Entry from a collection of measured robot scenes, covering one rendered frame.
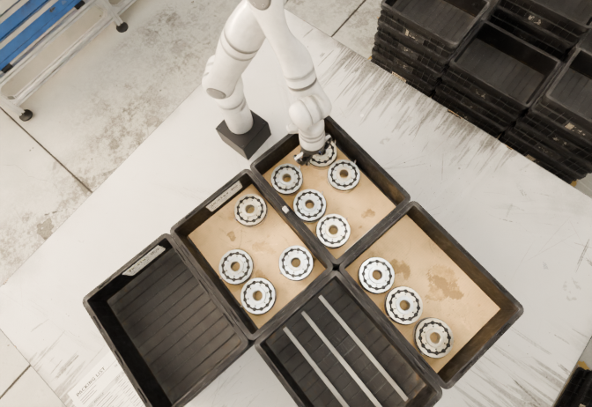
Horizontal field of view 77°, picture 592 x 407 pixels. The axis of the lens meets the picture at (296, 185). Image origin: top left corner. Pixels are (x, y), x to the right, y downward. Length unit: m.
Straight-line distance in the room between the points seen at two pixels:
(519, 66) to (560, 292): 1.13
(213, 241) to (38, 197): 1.58
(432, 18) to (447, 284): 1.31
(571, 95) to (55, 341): 2.22
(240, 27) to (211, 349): 0.86
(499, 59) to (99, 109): 2.27
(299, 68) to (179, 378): 0.90
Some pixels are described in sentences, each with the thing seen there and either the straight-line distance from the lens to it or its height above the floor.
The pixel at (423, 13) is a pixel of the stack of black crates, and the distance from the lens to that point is 2.07.
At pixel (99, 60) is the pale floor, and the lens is 2.87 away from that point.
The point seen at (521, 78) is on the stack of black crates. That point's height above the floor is 0.38.
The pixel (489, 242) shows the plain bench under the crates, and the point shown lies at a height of 0.70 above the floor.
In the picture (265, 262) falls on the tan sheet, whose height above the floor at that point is 0.83.
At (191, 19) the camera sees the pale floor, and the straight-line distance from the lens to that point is 2.81.
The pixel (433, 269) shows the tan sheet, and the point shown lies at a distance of 1.20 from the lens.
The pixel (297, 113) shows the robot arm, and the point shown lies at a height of 1.20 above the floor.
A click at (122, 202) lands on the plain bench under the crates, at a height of 0.70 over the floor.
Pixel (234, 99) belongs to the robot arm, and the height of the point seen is 1.00.
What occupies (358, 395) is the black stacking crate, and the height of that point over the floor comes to 0.83.
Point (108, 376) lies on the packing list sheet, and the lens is 1.46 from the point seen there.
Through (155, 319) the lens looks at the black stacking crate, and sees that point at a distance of 1.25.
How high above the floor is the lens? 1.98
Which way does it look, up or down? 72 degrees down
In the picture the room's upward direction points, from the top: 11 degrees counter-clockwise
